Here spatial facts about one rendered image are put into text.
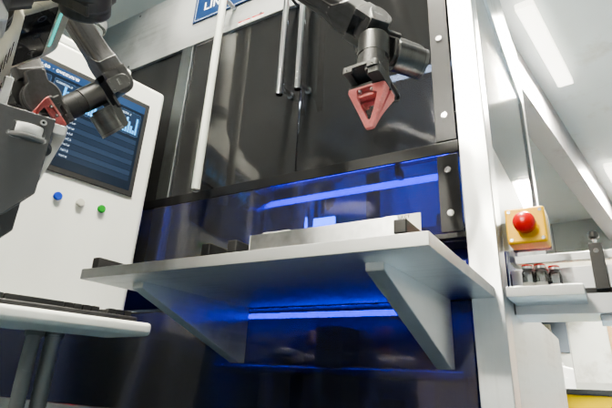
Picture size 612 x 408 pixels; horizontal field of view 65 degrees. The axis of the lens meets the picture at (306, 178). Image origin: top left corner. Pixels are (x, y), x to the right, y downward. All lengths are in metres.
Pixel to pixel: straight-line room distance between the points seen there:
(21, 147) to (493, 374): 0.87
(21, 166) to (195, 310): 0.50
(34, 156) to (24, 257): 0.59
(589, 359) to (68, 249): 8.01
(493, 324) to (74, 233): 1.04
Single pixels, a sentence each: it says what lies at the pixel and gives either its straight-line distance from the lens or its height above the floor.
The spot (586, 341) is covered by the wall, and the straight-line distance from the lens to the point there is 8.73.
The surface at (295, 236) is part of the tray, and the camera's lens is 0.76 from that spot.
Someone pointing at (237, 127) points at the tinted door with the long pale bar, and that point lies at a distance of 1.51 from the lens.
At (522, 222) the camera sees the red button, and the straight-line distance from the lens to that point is 1.00.
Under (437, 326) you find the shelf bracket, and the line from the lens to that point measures 0.93.
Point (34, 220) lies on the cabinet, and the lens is 1.38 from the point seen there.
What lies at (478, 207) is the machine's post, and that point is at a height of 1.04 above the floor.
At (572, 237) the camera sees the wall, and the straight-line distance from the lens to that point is 9.01.
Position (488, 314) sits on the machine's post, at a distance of 1.01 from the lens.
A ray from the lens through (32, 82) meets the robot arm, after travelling 1.19.
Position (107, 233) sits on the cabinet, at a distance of 1.46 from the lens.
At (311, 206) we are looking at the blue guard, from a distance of 1.22.
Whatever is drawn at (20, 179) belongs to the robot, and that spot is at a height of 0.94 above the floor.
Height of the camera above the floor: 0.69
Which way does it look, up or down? 23 degrees up
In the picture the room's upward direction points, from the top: 3 degrees clockwise
